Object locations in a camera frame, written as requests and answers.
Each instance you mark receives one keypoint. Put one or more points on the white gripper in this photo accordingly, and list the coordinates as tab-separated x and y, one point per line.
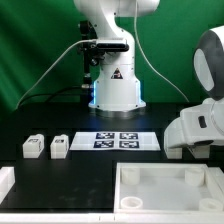
197	126

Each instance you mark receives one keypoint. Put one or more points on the white sheet with tags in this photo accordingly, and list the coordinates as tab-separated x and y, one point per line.
131	141

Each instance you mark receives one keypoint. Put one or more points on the black camera on stand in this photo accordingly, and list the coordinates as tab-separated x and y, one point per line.
94	52

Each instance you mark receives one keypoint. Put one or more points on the white square table top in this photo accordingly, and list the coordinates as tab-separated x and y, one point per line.
168	188

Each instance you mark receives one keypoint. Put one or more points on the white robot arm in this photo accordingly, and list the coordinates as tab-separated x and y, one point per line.
118	90

